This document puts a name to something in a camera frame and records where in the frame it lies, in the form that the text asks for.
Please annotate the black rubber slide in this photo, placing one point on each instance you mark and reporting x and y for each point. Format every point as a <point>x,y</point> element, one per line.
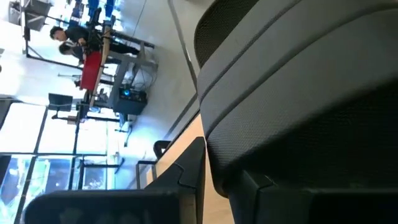
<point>295,93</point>

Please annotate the black computer tower blue light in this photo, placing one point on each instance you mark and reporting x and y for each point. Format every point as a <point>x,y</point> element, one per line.
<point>129,104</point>

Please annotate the black monitor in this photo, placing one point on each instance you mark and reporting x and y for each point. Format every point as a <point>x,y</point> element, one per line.
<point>60,102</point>

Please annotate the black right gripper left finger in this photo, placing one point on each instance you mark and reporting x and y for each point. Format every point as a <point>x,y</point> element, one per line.
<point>124,208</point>

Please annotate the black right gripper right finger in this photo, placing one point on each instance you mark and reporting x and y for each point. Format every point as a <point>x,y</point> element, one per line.
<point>311,208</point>

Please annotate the person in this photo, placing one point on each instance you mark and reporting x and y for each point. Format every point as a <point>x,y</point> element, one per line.
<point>66,48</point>
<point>76,33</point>

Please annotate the red table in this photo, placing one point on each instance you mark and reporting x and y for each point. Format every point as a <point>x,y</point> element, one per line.
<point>90,70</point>

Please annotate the black metal table frame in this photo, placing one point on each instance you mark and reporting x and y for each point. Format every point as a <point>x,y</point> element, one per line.
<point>160,144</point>

